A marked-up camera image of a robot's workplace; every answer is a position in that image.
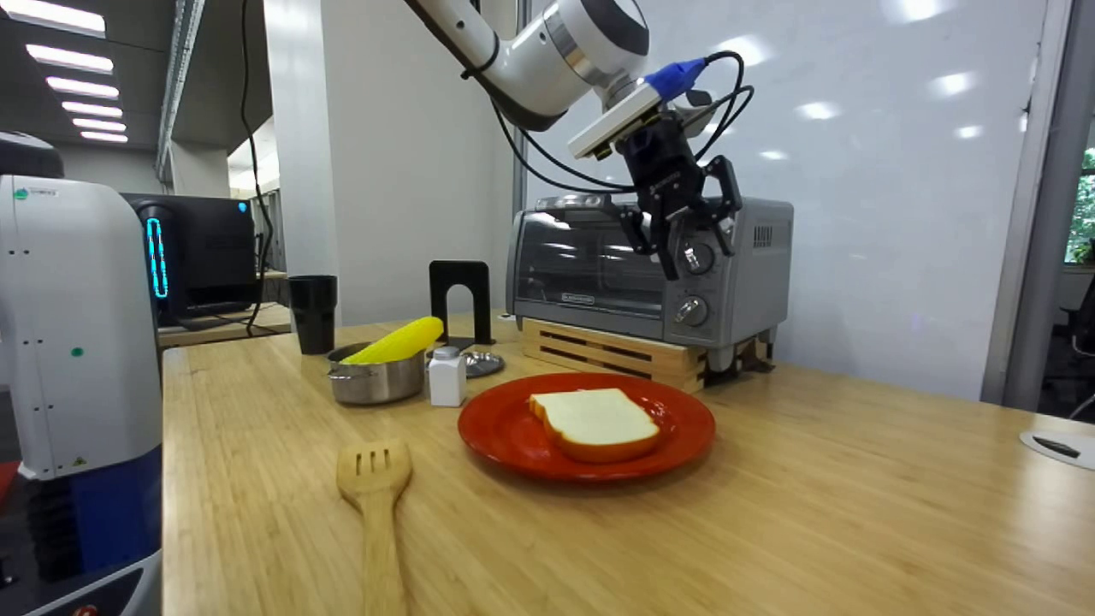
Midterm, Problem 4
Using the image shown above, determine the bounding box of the blue cable connector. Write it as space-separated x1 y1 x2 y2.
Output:
643 56 710 103

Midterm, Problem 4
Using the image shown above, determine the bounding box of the black office chair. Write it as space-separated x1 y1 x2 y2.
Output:
1036 276 1095 425

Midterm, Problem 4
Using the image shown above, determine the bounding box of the white bread slice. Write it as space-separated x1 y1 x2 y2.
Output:
522 387 663 465

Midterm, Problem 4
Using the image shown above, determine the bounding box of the black plastic cup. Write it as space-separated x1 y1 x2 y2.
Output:
282 269 342 359

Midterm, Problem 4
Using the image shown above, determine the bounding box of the small steel pot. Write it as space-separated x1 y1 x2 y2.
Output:
326 338 432 411

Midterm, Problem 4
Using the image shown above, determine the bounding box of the white and blue machine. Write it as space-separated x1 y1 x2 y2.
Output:
0 131 165 616

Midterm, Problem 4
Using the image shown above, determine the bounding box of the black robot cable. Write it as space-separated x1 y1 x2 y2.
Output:
490 47 760 200

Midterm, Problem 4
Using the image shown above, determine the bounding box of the wooden slotted spatula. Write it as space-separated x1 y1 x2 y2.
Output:
330 439 416 616

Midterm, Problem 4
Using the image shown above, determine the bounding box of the black metal bookend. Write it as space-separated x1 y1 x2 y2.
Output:
427 258 495 350

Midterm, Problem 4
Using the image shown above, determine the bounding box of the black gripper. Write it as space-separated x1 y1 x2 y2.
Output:
611 105 744 279

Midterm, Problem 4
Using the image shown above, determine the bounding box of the silver toaster oven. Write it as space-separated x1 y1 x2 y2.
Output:
504 193 797 375

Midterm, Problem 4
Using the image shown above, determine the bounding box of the slatted wooden trivet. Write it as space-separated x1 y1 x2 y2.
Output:
515 315 781 398

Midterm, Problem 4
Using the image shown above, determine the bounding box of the silver oven knob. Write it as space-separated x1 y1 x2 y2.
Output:
678 238 719 276
670 294 710 333

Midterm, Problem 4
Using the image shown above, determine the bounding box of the white table grommet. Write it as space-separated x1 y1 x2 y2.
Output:
1016 425 1095 473

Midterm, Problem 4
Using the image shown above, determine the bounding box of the white salt shaker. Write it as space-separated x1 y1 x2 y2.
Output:
423 342 468 411

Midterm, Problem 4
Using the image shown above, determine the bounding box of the red plate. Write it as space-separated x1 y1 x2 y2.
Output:
456 369 719 489

